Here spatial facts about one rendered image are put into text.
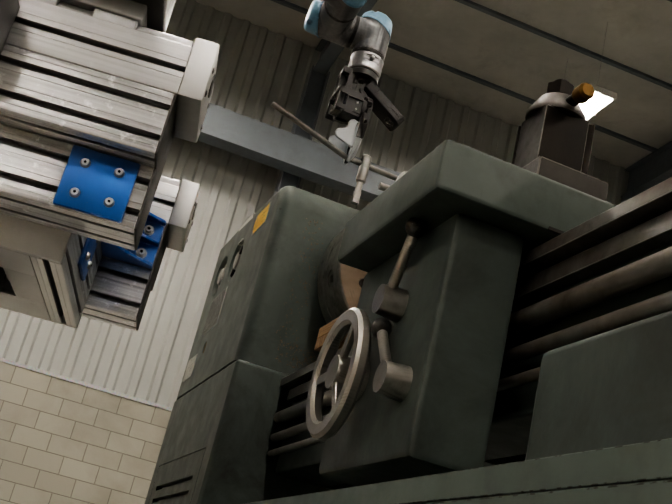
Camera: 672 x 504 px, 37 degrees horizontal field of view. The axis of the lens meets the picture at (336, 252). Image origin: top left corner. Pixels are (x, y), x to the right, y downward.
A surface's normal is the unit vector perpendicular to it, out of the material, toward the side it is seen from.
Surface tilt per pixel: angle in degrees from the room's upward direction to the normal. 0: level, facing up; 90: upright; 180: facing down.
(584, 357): 90
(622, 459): 90
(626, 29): 180
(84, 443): 90
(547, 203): 90
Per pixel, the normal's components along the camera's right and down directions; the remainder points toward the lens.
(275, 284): 0.34, -0.26
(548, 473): -0.91, -0.33
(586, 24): -0.22, 0.91
